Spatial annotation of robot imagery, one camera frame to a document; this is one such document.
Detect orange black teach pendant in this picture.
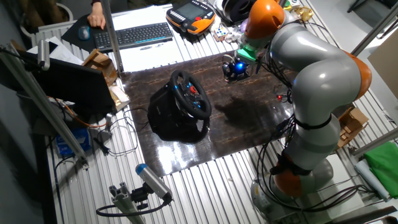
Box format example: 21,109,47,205
165,0,216,35

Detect dark metal bar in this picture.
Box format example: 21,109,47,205
326,205,398,224

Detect loose white paper sheets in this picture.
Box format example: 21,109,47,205
26,36,85,66

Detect black camera cable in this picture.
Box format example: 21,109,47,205
95,198,170,218

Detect dark brown marble mat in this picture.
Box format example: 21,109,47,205
119,49,299,178

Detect grey blue computer mouse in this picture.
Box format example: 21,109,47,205
77,25,91,41

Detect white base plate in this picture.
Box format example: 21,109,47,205
323,154,365,220

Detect flat brown cardboard sheet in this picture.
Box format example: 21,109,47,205
368,29,398,100

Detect white round chair frame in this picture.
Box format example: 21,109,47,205
19,2,75,40

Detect upright aluminium frame post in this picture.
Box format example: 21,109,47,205
99,0,124,74

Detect open cardboard box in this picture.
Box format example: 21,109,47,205
81,48,119,87

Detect orange cable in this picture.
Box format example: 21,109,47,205
46,96,108,129

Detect black camera ball mount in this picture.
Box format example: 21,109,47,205
130,183,152,211

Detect silver camera with blue cap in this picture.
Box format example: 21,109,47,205
135,163,174,202

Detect large white paper sheet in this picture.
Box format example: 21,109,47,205
111,4,193,73

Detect black computer keyboard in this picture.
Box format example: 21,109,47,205
93,21,174,54

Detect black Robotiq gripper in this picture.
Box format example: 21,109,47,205
221,55,251,84

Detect blue cardboard box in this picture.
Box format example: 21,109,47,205
55,128,91,158

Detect white gold packet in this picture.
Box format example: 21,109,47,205
108,84,131,113

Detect black Logitech wheel base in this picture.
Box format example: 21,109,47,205
147,85,211,144

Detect long aluminium frame beam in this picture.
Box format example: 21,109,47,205
349,1,398,58
0,43,90,169
351,127,398,158

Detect green wrist adapter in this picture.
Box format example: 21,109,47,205
235,42,259,63

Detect white paper roll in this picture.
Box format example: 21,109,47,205
354,159,391,203

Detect black mouse pad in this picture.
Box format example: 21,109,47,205
60,14,108,54

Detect thin black cable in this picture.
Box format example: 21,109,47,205
93,107,150,156

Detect silver cylindrical webcam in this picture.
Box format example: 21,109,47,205
37,39,51,72

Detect black gaming steering wheel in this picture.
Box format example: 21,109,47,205
169,70,213,121

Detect black filament spool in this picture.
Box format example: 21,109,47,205
222,0,256,23

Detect shiny gold object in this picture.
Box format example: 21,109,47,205
292,6,314,22

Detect short aluminium profile stub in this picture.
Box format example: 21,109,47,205
108,182,147,224

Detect person's bare hand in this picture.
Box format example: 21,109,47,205
86,2,106,30

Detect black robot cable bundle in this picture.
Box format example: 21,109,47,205
254,18,374,215

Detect green cloth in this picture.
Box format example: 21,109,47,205
363,141,398,200

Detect Rubik's cube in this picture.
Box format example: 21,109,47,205
213,26,228,42

